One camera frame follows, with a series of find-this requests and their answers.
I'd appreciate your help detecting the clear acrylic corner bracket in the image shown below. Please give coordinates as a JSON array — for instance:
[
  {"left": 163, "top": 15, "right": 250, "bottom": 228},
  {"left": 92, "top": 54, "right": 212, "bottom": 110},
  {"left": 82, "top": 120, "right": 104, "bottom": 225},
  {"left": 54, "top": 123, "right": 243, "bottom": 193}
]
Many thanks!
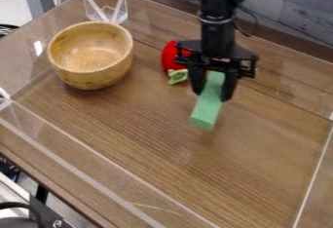
[{"left": 82, "top": 0, "right": 128, "bottom": 24}]

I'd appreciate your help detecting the clear acrylic enclosure wall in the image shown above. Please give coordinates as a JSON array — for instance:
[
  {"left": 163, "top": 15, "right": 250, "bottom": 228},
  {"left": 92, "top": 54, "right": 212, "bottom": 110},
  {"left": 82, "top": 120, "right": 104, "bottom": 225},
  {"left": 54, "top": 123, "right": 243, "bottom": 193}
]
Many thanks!
[{"left": 0, "top": 0, "right": 333, "bottom": 228}]

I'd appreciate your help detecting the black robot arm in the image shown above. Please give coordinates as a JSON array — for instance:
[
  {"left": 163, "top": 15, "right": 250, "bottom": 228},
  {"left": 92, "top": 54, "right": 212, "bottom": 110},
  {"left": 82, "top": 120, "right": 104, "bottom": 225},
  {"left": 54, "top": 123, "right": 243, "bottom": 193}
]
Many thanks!
[{"left": 173, "top": 0, "right": 259, "bottom": 102}]

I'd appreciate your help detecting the green foam stick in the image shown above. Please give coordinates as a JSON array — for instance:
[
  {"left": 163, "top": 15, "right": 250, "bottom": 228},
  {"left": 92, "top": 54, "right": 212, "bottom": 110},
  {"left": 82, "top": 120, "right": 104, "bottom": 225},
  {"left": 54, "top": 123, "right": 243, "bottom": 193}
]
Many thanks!
[{"left": 188, "top": 71, "right": 224, "bottom": 131}]

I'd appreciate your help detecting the black cable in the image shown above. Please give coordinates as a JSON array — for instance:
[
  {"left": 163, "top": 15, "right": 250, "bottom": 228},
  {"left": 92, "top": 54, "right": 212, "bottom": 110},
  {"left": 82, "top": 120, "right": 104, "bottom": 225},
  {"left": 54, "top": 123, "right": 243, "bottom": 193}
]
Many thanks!
[{"left": 0, "top": 201, "right": 44, "bottom": 228}]

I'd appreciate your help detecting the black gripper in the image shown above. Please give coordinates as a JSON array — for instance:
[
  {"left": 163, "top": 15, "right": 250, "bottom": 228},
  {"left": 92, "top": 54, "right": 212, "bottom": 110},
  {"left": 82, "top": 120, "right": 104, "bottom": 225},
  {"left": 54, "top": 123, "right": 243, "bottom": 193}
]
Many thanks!
[{"left": 173, "top": 40, "right": 259, "bottom": 101}]

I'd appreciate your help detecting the red toy strawberry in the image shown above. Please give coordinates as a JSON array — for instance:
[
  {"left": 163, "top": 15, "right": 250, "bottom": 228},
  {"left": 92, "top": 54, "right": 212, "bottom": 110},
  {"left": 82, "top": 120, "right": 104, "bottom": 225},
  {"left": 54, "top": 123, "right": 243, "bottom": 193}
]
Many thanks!
[{"left": 161, "top": 41, "right": 188, "bottom": 85}]

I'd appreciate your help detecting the brown wooden bowl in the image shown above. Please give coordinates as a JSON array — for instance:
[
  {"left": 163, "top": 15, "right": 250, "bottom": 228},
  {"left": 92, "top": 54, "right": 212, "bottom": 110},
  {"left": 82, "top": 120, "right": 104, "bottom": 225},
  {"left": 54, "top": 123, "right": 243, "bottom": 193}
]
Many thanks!
[{"left": 46, "top": 21, "right": 133, "bottom": 90}]

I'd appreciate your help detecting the black metal table leg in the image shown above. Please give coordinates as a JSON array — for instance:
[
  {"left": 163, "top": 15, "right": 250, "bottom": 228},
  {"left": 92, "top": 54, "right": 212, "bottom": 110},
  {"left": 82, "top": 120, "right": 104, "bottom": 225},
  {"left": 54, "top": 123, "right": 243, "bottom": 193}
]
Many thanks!
[{"left": 34, "top": 185, "right": 48, "bottom": 204}]

